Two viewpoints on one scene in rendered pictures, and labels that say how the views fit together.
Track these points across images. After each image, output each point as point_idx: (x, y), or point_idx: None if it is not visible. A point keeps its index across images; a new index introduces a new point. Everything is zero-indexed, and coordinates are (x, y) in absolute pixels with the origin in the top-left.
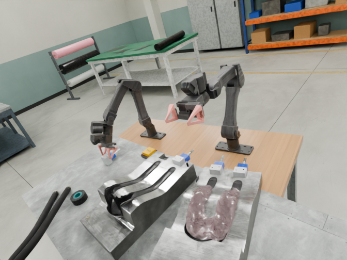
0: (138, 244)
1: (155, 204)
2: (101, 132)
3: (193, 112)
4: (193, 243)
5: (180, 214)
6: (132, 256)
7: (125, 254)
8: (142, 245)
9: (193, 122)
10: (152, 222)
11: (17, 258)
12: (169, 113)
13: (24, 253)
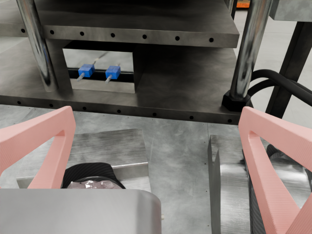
0: (200, 174)
1: (217, 212)
2: None
3: (1, 131)
4: (90, 159)
5: None
6: (193, 161)
7: (204, 159)
8: (193, 177)
9: (44, 164)
10: (211, 209)
11: (279, 75)
12: (274, 124)
13: (282, 81)
